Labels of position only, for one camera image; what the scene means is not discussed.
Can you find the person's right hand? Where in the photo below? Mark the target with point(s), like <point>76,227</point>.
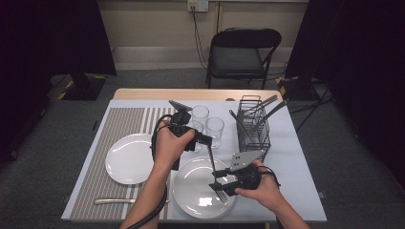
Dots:
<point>267,191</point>

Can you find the steel fork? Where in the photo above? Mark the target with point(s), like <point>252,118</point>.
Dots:
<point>222,196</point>

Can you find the person's left hand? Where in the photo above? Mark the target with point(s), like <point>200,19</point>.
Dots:
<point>168,148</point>

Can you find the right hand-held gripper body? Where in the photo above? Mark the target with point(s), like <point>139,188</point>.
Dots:
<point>250,178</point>

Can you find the white wall socket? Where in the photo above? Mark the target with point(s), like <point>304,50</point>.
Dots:
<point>197,4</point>

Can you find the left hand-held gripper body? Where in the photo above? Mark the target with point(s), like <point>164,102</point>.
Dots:
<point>181,122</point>

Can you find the black folding chair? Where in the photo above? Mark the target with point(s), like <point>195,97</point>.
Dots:
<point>242,60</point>

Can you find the steel cutlery piece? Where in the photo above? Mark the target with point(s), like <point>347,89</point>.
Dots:
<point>270,99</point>
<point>278,107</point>
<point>235,117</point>

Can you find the white table cover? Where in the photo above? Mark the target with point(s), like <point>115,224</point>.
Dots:
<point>302,159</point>

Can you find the steel table knife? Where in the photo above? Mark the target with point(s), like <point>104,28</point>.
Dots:
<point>111,201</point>

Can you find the black curtain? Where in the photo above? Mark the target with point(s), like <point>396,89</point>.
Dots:
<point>47,38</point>
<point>366,63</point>

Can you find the brown white striped placemat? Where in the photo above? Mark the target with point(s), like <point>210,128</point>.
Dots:
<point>124,120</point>

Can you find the white plate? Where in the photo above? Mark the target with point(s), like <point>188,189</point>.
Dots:
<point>230,211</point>
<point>194,191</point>
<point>127,159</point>

